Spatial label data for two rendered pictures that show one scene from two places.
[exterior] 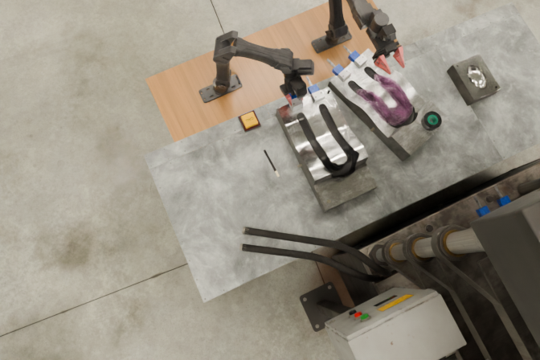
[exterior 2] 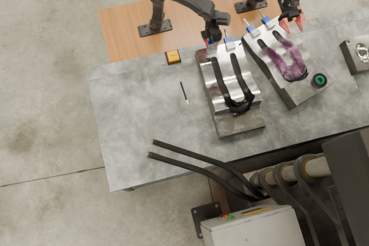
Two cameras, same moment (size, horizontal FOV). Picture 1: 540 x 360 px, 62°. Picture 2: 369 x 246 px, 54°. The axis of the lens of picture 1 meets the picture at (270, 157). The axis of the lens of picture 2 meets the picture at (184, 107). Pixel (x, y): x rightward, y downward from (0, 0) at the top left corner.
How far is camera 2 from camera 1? 15 cm
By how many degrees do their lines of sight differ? 2
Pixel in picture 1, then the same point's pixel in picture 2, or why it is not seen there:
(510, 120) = not seen: outside the picture
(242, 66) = (175, 13)
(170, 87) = (116, 21)
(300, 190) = (203, 118)
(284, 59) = (206, 9)
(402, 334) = (256, 234)
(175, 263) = (98, 164)
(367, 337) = (227, 231)
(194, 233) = (112, 137)
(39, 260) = not seen: outside the picture
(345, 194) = (238, 127)
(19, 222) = not seen: outside the picture
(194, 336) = (101, 224)
